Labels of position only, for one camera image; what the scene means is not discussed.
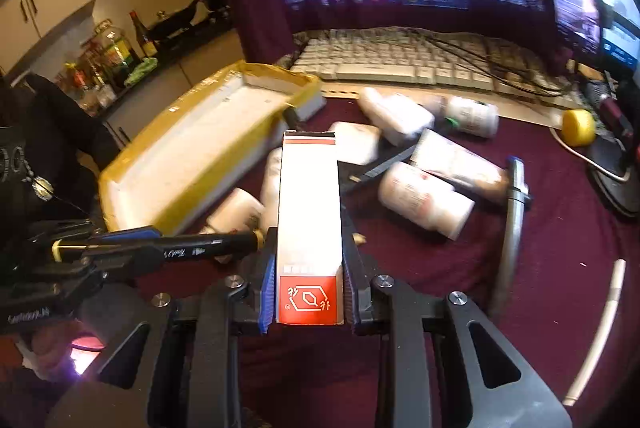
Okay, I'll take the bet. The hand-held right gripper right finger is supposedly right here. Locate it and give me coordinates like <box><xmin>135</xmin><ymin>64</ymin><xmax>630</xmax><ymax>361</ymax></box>
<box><xmin>342</xmin><ymin>213</ymin><xmax>573</xmax><ymax>428</ymax></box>

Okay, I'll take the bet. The glass jar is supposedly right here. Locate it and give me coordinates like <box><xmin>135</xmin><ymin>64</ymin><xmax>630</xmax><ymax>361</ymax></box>
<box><xmin>92</xmin><ymin>21</ymin><xmax>141</xmax><ymax>79</ymax></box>

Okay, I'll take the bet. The maroon tablecloth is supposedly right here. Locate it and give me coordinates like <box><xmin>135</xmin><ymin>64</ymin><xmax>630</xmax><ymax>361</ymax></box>
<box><xmin>130</xmin><ymin>98</ymin><xmax>640</xmax><ymax>428</ymax></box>

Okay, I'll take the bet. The white bottle with nozzle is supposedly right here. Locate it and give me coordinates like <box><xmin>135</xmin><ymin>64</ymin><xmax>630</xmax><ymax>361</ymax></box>
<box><xmin>357</xmin><ymin>86</ymin><xmax>436</xmax><ymax>146</ymax></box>

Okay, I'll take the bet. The white pen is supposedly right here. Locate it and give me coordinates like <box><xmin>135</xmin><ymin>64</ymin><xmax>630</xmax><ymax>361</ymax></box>
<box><xmin>562</xmin><ymin>258</ymin><xmax>627</xmax><ymax>406</ymax></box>

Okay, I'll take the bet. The dark sauce bottle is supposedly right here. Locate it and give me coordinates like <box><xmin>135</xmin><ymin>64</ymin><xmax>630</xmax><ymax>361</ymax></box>
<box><xmin>129</xmin><ymin>11</ymin><xmax>158</xmax><ymax>59</ymax></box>

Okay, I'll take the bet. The group of condiment jars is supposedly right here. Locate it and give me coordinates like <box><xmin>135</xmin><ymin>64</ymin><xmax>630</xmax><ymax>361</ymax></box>
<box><xmin>55</xmin><ymin>58</ymin><xmax>118</xmax><ymax>116</ymax></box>

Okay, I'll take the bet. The white plug charger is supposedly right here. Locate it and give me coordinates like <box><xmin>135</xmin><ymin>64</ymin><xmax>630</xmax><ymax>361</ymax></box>
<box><xmin>327</xmin><ymin>121</ymin><xmax>383</xmax><ymax>166</ymax></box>

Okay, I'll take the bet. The red and black microphone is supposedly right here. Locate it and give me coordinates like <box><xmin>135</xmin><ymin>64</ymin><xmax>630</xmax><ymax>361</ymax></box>
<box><xmin>582</xmin><ymin>78</ymin><xmax>636</xmax><ymax>144</ymax></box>

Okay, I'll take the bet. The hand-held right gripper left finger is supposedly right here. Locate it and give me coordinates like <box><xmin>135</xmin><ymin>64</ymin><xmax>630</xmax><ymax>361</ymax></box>
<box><xmin>47</xmin><ymin>228</ymin><xmax>278</xmax><ymax>428</ymax></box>

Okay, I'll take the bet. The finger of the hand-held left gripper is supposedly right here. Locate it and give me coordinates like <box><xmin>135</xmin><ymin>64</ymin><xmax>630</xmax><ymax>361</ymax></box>
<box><xmin>27</xmin><ymin>224</ymin><xmax>166</xmax><ymax>250</ymax></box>
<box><xmin>20</xmin><ymin>242</ymin><xmax>163</xmax><ymax>289</ymax></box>

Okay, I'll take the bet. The white keyboard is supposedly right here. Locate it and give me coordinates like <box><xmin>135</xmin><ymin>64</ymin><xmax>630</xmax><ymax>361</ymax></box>
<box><xmin>290</xmin><ymin>28</ymin><xmax>586</xmax><ymax>109</ymax></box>

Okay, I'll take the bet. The white bottle with wide cap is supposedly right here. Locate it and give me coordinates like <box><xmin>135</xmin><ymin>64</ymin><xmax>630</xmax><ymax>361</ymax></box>
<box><xmin>377</xmin><ymin>161</ymin><xmax>476</xmax><ymax>241</ymax></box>

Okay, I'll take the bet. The white tray with yellow tape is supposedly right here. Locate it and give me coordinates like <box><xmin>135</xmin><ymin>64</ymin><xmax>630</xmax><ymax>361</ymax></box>
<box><xmin>97</xmin><ymin>61</ymin><xmax>328</xmax><ymax>234</ymax></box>

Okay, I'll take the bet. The black wok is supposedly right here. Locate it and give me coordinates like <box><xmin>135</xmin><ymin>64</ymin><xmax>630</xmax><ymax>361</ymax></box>
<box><xmin>150</xmin><ymin>0</ymin><xmax>233</xmax><ymax>39</ymax></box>

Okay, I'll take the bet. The small white bottle red label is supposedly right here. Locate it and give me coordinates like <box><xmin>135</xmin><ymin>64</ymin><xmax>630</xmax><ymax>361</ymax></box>
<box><xmin>205</xmin><ymin>187</ymin><xmax>266</xmax><ymax>265</ymax></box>

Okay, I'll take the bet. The yellow foam microphone cover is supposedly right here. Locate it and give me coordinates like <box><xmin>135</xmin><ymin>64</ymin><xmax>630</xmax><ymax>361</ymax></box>
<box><xmin>560</xmin><ymin>108</ymin><xmax>598</xmax><ymax>146</ymax></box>

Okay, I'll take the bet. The grey labelled bottle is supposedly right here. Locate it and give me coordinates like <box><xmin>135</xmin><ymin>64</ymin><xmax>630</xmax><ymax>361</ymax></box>
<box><xmin>440</xmin><ymin>96</ymin><xmax>501</xmax><ymax>139</ymax></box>

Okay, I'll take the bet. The red and white carton box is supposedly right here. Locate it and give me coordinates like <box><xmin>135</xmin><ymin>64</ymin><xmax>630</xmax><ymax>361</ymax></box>
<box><xmin>275</xmin><ymin>131</ymin><xmax>346</xmax><ymax>326</ymax></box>

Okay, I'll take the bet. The black round stand base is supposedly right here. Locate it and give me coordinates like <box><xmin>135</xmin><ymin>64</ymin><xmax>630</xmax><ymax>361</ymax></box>
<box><xmin>587</xmin><ymin>138</ymin><xmax>640</xmax><ymax>219</ymax></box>

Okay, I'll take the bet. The green cloth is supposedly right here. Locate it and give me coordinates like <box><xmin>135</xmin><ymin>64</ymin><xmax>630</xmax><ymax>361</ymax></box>
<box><xmin>122</xmin><ymin>57</ymin><xmax>158</xmax><ymax>86</ymax></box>

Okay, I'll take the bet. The white cable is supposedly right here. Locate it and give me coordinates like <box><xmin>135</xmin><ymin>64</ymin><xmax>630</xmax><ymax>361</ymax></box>
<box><xmin>550</xmin><ymin>125</ymin><xmax>631</xmax><ymax>184</ymax></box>

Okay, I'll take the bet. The black marker with cream ends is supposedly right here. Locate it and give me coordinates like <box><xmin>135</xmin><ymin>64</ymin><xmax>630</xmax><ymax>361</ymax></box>
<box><xmin>340</xmin><ymin>143</ymin><xmax>418</xmax><ymax>196</ymax></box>

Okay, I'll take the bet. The grey pen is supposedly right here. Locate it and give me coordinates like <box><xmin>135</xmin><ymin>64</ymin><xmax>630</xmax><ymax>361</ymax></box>
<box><xmin>487</xmin><ymin>155</ymin><xmax>531</xmax><ymax>314</ymax></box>

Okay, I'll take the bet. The black cable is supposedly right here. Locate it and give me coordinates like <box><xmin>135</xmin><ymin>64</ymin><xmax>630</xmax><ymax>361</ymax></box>
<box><xmin>410</xmin><ymin>28</ymin><xmax>581</xmax><ymax>99</ymax></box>

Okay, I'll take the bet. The black marker with yellow ends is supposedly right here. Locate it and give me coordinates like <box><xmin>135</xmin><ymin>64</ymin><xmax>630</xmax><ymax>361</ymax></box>
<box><xmin>50</xmin><ymin>229</ymin><xmax>265</xmax><ymax>261</ymax></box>

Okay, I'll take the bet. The white kitchen wall cabinet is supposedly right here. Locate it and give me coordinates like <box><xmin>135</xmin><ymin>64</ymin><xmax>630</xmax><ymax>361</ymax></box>
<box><xmin>0</xmin><ymin>0</ymin><xmax>96</xmax><ymax>74</ymax></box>

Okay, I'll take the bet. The grey squeeze tube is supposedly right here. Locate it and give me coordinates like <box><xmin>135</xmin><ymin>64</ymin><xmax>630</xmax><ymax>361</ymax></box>
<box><xmin>410</xmin><ymin>128</ymin><xmax>511</xmax><ymax>204</ymax></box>

